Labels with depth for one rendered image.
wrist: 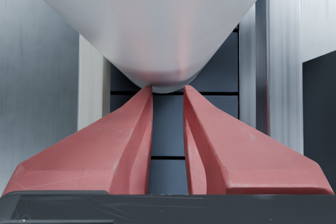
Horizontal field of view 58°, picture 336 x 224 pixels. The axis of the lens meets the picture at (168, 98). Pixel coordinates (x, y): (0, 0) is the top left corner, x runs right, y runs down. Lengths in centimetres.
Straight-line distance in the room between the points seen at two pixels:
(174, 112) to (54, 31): 12
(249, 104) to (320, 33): 10
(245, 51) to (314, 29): 9
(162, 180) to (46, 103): 11
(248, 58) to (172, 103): 5
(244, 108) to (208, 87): 3
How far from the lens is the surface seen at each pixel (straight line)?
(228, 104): 18
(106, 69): 16
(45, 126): 25
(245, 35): 19
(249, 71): 19
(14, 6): 27
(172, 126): 18
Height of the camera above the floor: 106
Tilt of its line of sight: 87 degrees down
